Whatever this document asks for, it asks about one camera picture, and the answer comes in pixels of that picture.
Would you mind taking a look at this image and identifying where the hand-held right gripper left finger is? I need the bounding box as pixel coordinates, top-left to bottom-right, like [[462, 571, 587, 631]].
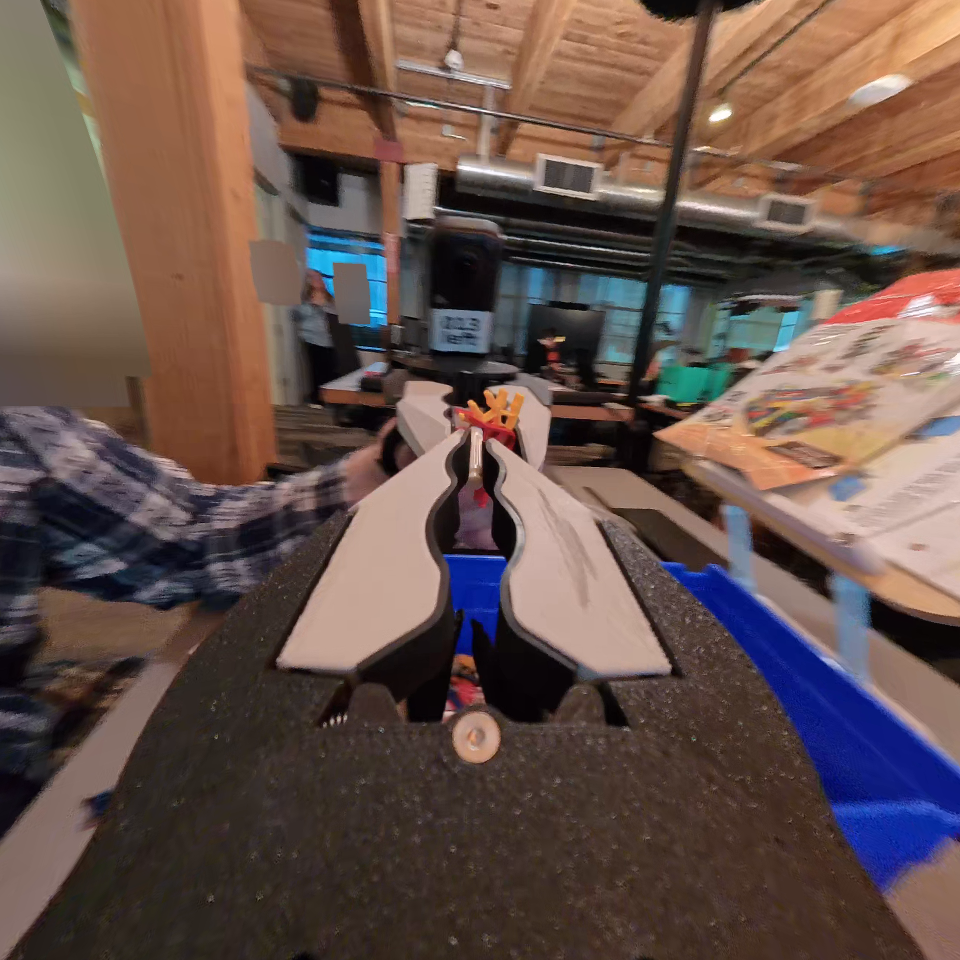
[[273, 431, 465, 681]]

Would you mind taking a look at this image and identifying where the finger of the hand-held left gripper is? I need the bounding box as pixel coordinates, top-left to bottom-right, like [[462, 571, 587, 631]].
[[509, 384, 555, 469], [392, 378, 456, 462]]

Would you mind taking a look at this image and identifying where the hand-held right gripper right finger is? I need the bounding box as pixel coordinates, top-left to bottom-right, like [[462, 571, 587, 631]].
[[486, 434, 675, 685]]

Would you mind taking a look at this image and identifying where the red yellow toy construction piece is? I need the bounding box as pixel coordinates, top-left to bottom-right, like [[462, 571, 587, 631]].
[[453, 386, 528, 499]]

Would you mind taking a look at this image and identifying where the person's left forearm plaid sleeve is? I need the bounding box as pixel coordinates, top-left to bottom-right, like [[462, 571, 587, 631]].
[[0, 402, 358, 781]]

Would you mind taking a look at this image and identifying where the person's left hand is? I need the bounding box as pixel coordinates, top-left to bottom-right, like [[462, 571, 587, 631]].
[[341, 417, 409, 508]]

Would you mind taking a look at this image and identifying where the white air vent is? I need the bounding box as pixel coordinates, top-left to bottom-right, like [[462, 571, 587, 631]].
[[534, 152, 606, 201], [753, 191, 820, 235]]

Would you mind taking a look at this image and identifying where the tilted board stand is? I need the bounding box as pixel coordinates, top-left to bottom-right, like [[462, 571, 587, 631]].
[[681, 447, 960, 676]]

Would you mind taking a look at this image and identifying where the black metal pole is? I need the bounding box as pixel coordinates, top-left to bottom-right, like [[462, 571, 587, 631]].
[[626, 0, 724, 403]]

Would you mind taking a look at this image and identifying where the colourful toy package bag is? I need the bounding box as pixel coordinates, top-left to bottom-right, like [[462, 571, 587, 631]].
[[654, 267, 960, 495]]

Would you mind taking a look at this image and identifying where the blue plastic bin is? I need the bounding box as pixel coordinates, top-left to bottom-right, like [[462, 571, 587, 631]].
[[441, 551, 960, 897]]

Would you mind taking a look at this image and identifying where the silver ventilation duct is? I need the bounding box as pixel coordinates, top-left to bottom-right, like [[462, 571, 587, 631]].
[[455, 147, 960, 253]]

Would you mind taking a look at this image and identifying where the wooden post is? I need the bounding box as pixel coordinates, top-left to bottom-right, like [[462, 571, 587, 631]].
[[66, 0, 282, 487]]

